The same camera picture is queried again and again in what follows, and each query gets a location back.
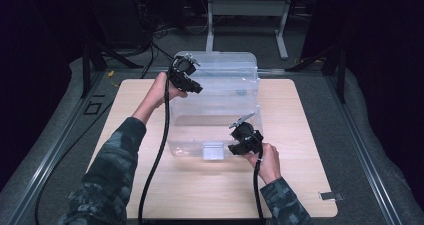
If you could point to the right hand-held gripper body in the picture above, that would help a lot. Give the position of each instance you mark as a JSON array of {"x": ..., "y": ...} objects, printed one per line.
[{"x": 248, "y": 136}]

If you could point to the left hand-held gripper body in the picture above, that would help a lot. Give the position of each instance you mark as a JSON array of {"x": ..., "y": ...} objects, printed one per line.
[{"x": 181, "y": 71}]

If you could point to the clear plastic tiered storage box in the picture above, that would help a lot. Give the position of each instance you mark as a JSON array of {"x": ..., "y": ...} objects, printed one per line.
[{"x": 220, "y": 111}]

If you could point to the person's left hand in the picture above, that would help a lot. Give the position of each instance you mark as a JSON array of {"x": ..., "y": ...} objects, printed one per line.
[{"x": 160, "y": 91}]

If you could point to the person's right hand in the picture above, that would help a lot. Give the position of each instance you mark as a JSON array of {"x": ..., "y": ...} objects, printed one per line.
[{"x": 268, "y": 165}]

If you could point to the yellow tag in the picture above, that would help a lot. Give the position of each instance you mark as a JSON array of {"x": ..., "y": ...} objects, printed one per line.
[{"x": 111, "y": 74}]

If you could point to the black metal stand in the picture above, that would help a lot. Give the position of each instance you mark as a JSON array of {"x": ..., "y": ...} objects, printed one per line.
[
  {"x": 340, "y": 78},
  {"x": 87, "y": 71}
]

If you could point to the grey metal rail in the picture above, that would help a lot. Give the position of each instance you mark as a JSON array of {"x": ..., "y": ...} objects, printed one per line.
[
  {"x": 363, "y": 158},
  {"x": 271, "y": 71},
  {"x": 43, "y": 165}
]

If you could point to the grey metal desk frame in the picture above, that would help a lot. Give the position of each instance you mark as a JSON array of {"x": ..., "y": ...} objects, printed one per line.
[{"x": 246, "y": 8}]

